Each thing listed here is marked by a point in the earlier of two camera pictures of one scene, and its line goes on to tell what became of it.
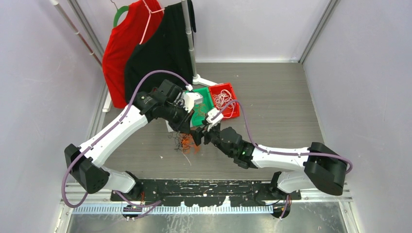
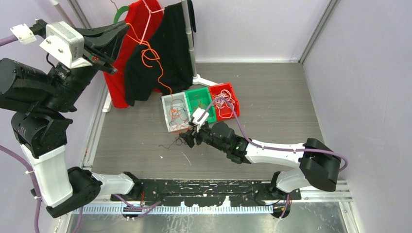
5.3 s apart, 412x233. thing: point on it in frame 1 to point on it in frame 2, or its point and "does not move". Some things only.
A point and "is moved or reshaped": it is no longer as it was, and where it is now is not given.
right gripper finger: (197, 134) does not move
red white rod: (71, 24) does not move
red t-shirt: (141, 20) does not move
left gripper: (184, 124) to (109, 36)
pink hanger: (150, 12) does not move
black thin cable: (179, 146) is moved or reshaped
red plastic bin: (221, 94) does not move
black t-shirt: (165, 49) does not move
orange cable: (188, 144) to (150, 54)
